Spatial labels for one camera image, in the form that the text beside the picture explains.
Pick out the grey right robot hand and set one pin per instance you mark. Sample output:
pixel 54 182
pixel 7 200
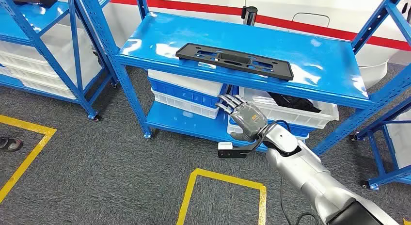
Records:
pixel 249 119

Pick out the long black plastic part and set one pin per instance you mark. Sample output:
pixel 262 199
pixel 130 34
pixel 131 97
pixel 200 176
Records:
pixel 189 53

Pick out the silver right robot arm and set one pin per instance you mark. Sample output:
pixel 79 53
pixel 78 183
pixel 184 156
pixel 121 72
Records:
pixel 305 172

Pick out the blue steel shelf rack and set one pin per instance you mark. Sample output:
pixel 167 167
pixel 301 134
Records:
pixel 390 177
pixel 289 47
pixel 32 18

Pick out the black parts pile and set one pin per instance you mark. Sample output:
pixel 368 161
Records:
pixel 295 103

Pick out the yellow floor tape square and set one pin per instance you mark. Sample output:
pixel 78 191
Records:
pixel 25 125

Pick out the person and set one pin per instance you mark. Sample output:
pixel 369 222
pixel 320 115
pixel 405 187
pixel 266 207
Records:
pixel 11 144

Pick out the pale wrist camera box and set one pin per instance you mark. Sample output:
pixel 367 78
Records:
pixel 224 145

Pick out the black barrier post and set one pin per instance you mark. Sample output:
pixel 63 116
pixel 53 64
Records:
pixel 249 16

